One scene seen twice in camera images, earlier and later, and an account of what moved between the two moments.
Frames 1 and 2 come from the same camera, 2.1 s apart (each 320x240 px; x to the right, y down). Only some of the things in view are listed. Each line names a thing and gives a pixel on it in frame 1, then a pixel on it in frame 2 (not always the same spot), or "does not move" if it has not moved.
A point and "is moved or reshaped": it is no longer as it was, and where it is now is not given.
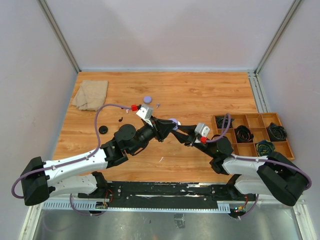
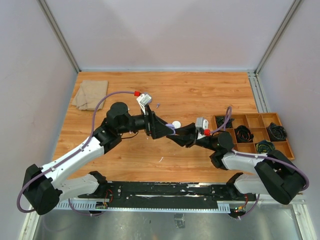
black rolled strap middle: x=243 y=134 does not move
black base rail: x=162 y=194 does not move
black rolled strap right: x=276 y=133 does not move
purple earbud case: x=176 y=121 is moved or reshaped
